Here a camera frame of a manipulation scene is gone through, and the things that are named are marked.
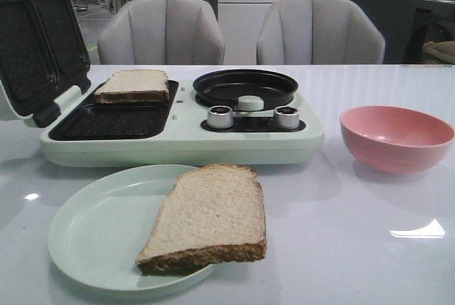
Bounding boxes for bread slice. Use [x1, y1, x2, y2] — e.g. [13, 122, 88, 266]
[94, 69, 170, 104]
[135, 164, 267, 274]

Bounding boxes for pink plastic bowl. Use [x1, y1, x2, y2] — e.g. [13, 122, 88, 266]
[340, 105, 454, 174]

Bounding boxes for breakfast maker hinged lid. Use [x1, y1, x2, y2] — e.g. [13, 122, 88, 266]
[1, 0, 91, 127]

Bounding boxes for mint green breakfast maker base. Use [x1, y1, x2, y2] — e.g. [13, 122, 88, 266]
[40, 80, 324, 167]

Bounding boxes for left silver control knob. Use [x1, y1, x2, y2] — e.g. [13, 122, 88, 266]
[206, 105, 234, 129]

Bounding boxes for silver control knob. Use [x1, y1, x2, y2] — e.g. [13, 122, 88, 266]
[272, 106, 300, 130]
[206, 105, 234, 129]

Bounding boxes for black round frying pan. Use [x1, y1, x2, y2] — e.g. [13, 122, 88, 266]
[193, 69, 299, 110]

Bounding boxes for right silver control knob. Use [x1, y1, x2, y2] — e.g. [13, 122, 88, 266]
[272, 106, 300, 130]

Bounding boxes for left grey upholstered chair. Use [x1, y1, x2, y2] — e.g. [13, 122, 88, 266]
[97, 0, 225, 65]

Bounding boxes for grey upholstered chair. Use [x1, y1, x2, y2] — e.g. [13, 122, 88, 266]
[97, 0, 225, 65]
[256, 0, 385, 65]

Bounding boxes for right grey upholstered chair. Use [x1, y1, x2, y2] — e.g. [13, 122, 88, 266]
[256, 0, 385, 65]

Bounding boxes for white cabinet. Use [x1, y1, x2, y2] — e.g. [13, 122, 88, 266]
[218, 0, 278, 65]

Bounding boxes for mint green round plate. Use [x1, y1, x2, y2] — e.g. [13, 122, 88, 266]
[48, 164, 217, 298]

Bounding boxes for beige cushion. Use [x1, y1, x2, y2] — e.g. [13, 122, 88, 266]
[422, 41, 454, 65]

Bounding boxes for dark washing machine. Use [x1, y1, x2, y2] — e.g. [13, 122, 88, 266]
[403, 0, 454, 64]

